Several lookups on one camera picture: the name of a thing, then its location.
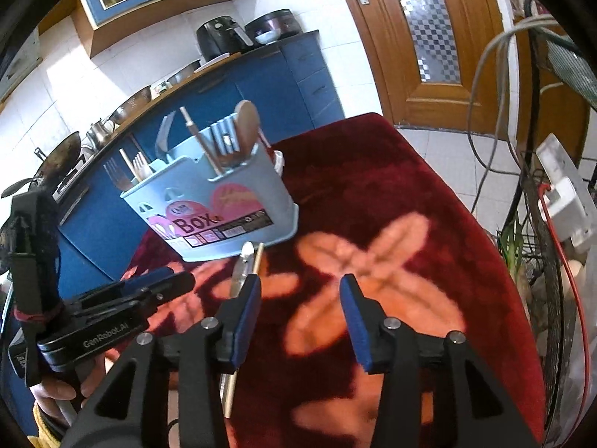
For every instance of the red floral tablecloth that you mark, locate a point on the red floral tablecloth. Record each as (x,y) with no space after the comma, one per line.
(373,186)

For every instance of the small box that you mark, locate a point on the small box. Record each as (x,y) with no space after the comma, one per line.
(163,87)

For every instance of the blue base cabinets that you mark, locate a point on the blue base cabinets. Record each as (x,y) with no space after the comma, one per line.
(280,88)

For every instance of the brown wooden chopstick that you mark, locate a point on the brown wooden chopstick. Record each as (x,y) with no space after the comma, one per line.
(200,142)

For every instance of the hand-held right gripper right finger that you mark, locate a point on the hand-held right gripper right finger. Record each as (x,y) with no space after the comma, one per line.
(357,326)

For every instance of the gas stove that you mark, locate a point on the gas stove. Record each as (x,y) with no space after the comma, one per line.
(70,182)

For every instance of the wooden door with glass panel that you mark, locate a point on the wooden door with glass panel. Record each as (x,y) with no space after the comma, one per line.
(382,56)

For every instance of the person's left forearm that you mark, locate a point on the person's left forearm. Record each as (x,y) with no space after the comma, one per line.
(42,441)

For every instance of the steel kettle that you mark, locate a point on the steel kettle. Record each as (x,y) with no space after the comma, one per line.
(100,133)

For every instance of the green scallions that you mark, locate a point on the green scallions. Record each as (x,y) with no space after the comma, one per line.
(515,247)

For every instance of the white container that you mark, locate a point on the white container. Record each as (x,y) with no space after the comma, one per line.
(279,161)

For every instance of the silver metal spoon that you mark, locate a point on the silver metal spoon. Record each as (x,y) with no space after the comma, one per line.
(164,137)

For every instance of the blue glass-door wall cabinet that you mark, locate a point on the blue glass-door wall cabinet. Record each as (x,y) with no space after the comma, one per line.
(140,14)

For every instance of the black rice cooker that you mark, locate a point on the black rice cooker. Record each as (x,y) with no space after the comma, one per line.
(275,21)

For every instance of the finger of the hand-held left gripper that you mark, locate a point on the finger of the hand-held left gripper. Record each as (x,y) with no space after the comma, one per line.
(144,280)
(172,284)

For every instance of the light wooden chopstick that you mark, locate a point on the light wooden chopstick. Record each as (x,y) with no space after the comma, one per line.
(258,259)
(127,165)

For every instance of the white board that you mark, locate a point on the white board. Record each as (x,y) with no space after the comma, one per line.
(219,60)

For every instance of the black air fryer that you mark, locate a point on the black air fryer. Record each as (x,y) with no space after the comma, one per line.
(217,37)

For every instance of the white bowl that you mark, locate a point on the white bowl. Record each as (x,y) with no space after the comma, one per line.
(267,37)

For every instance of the white plastic fork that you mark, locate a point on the white plastic fork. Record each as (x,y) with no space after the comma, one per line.
(141,165)

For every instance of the person's left hand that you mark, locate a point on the person's left hand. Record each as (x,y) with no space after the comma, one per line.
(93,378)

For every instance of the grey range hood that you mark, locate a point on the grey range hood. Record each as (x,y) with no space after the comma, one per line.
(21,63)

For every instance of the large metal bowl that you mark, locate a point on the large metal bowl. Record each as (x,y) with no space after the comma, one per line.
(133,105)

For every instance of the white power adapter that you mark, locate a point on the white power adapter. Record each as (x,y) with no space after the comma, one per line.
(564,196)

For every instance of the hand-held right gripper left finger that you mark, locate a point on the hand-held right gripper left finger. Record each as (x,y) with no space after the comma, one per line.
(245,326)

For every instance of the small metal bowl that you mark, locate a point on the small metal bowl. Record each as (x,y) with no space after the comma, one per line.
(184,72)

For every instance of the light blue utensil holder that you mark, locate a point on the light blue utensil holder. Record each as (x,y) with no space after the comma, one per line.
(210,196)

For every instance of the metal table knife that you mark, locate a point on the metal table knife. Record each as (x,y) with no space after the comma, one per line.
(242,266)

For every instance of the wooden spoon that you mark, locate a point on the wooden spoon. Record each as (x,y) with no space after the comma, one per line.
(247,121)

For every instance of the dark wok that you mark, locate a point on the dark wok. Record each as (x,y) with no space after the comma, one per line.
(63,156)

